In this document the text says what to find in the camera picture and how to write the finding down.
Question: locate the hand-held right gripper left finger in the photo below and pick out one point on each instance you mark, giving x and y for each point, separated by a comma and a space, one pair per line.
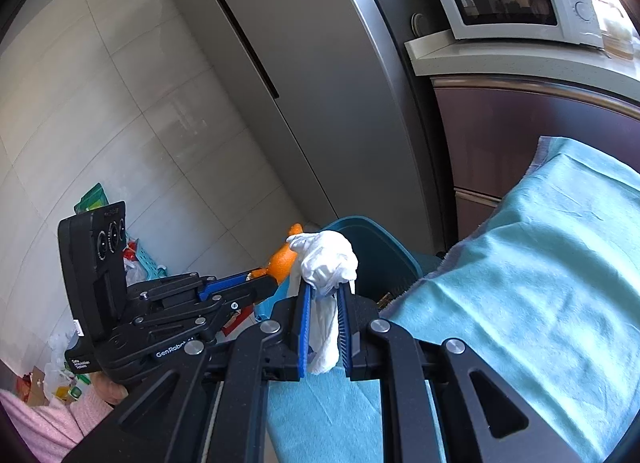
303, 338

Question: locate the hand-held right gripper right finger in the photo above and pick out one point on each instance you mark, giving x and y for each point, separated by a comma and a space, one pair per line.
343, 338

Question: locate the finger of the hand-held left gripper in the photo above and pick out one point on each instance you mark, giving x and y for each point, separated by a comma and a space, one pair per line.
220, 285
260, 288

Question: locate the orange peel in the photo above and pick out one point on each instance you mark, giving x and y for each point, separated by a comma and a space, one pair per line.
282, 260

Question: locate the white tissue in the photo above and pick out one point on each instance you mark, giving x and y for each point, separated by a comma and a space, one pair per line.
325, 255

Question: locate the teal trash bin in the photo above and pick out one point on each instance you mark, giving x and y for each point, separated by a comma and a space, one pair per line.
380, 253

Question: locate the person's left forearm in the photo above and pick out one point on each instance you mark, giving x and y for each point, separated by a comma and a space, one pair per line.
50, 423

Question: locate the white plastic bag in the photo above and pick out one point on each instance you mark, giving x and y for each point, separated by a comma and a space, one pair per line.
132, 270

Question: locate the red package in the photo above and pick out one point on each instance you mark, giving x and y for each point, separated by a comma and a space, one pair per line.
240, 320

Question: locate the teal plastic basket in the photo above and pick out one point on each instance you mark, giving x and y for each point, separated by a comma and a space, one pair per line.
150, 263

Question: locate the green package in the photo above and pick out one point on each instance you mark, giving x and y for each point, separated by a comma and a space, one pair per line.
92, 200

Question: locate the teal printed tablecloth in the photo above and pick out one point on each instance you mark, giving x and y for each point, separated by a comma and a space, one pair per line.
525, 318

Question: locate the grey refrigerator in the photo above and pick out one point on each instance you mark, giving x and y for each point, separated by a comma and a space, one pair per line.
310, 68

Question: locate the kitchen base cabinet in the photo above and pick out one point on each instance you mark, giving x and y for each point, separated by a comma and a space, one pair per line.
500, 133

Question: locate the stacked white bowls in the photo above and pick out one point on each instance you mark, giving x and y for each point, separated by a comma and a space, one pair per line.
617, 33

